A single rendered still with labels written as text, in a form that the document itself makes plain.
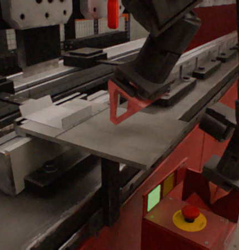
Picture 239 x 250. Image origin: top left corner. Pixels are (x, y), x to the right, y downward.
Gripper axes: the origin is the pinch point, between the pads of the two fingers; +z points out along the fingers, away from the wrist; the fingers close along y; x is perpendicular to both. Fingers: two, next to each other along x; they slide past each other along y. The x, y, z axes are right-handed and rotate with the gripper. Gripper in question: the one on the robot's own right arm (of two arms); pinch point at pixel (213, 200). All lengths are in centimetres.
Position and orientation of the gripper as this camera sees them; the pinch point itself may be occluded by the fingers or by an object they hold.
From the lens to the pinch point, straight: 76.5
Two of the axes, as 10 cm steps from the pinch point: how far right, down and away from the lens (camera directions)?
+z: -2.1, 8.2, 5.3
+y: -7.6, -4.8, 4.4
